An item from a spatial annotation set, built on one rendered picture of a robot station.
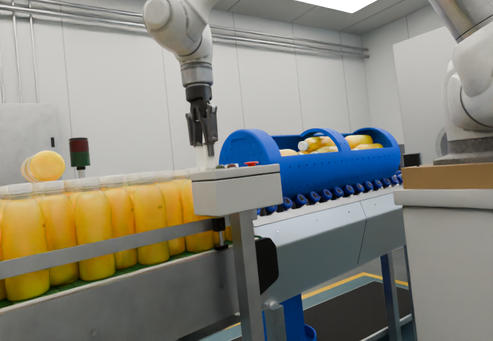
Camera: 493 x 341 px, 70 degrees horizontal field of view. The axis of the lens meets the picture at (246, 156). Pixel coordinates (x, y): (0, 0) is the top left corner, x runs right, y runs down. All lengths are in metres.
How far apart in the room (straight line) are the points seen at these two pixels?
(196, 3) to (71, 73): 3.71
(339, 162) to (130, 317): 0.93
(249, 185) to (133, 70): 3.98
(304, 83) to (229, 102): 1.54
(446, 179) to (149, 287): 0.72
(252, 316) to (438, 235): 0.49
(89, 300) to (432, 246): 0.78
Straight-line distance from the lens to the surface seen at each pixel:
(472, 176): 0.94
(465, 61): 0.84
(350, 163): 1.48
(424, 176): 0.99
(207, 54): 1.02
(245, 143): 1.22
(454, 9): 0.86
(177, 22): 0.85
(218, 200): 0.76
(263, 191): 0.85
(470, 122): 0.97
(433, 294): 1.04
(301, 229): 1.26
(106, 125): 4.47
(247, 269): 0.87
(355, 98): 6.99
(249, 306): 0.89
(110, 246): 0.81
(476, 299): 0.99
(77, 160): 1.34
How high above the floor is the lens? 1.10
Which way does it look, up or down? 2 degrees up
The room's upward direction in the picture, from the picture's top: 6 degrees counter-clockwise
